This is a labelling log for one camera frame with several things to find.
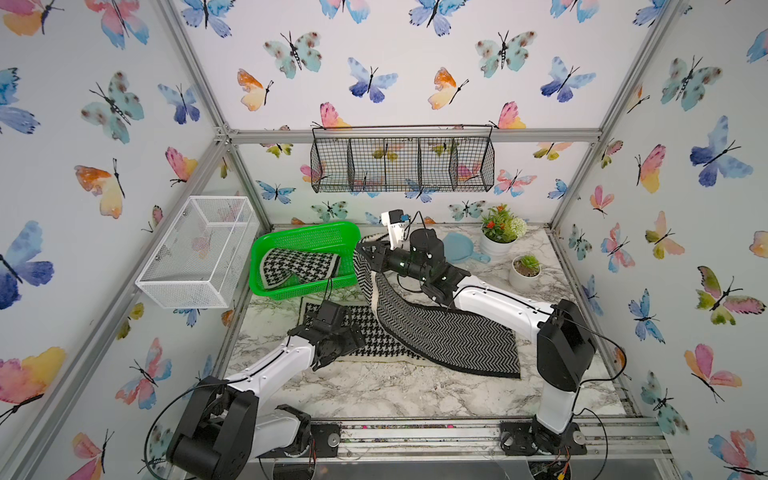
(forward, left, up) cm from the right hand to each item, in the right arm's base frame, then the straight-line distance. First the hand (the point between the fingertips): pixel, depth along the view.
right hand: (357, 245), depth 72 cm
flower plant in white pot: (+23, -42, -17) cm, 51 cm away
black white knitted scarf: (+8, +28, -20) cm, 35 cm away
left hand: (-12, +2, -30) cm, 32 cm away
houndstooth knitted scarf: (-13, -2, -12) cm, 18 cm away
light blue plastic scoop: (+29, -31, -33) cm, 53 cm away
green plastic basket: (+26, +13, -27) cm, 40 cm away
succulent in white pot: (+12, -50, -25) cm, 57 cm away
